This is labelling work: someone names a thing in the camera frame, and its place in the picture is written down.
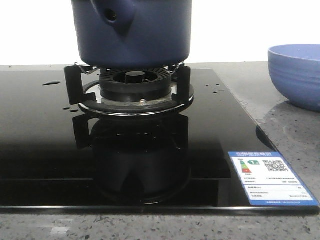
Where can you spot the light blue bowl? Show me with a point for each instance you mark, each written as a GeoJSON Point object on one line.
{"type": "Point", "coordinates": [294, 70]}

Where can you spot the dark blue pot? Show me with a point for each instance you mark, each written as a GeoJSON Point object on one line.
{"type": "Point", "coordinates": [132, 34]}

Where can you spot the right gas burner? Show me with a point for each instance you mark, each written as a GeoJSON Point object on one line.
{"type": "Point", "coordinates": [129, 92]}

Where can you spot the black glass gas stove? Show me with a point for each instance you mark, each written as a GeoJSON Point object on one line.
{"type": "Point", "coordinates": [56, 159]}

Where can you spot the blue energy label sticker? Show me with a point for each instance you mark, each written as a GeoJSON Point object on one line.
{"type": "Point", "coordinates": [269, 181]}

